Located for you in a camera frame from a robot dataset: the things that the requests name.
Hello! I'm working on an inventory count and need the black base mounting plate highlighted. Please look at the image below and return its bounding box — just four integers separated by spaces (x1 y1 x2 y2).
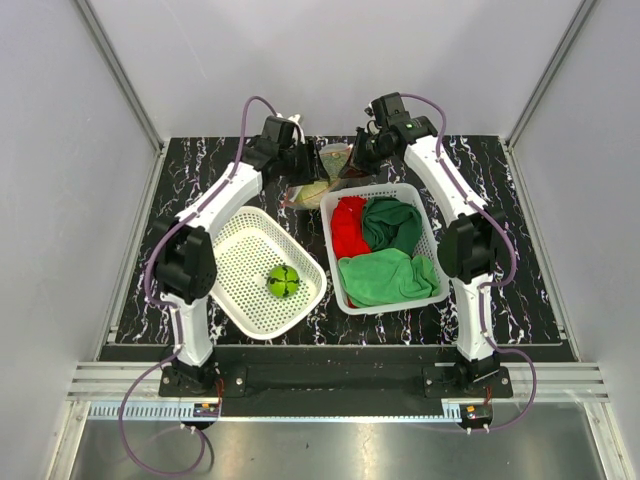
159 362 514 400

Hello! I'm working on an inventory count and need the white basket with cloths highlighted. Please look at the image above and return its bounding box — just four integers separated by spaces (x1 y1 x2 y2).
320 183 449 315

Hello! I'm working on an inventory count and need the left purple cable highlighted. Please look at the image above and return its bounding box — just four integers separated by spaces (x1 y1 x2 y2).
117 95 281 474

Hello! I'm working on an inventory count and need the purple cable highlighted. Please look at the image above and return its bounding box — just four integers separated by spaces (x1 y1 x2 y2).
117 95 281 474
399 93 540 434

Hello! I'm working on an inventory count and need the red cloth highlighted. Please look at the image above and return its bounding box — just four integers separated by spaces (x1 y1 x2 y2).
330 196 371 259

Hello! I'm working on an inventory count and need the green fake watermelon ball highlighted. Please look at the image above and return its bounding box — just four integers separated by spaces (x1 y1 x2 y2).
266 265 301 298

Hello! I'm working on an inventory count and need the dark green cloth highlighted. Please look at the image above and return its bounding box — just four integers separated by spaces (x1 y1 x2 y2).
361 197 423 255

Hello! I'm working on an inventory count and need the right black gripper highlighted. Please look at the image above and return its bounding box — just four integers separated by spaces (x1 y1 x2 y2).
338 127 394 180

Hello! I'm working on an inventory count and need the clear zip top bag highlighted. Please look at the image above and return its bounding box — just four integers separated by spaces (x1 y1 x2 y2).
280 142 359 210

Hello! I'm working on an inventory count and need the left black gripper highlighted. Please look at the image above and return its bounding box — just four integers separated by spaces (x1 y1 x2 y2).
279 138 329 188

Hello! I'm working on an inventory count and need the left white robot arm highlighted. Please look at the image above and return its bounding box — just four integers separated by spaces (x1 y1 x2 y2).
145 115 328 396

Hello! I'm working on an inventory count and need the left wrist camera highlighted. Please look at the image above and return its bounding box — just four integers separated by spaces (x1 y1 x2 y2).
276 113 302 125

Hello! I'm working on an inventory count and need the green fake cabbage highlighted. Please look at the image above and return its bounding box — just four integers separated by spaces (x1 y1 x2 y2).
289 181 329 210

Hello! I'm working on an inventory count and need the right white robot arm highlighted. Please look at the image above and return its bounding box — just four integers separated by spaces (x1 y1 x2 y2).
339 92 516 397

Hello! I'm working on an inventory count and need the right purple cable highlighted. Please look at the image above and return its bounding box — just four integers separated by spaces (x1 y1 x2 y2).
399 93 540 434

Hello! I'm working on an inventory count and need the light green towel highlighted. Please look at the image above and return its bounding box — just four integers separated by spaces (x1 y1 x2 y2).
338 248 441 308

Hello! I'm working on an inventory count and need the white slotted cable duct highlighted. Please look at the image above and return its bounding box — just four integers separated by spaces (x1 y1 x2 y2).
88 401 220 422

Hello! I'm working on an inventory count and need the empty white perforated basket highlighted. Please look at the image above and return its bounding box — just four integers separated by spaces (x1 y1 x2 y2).
211 206 327 340

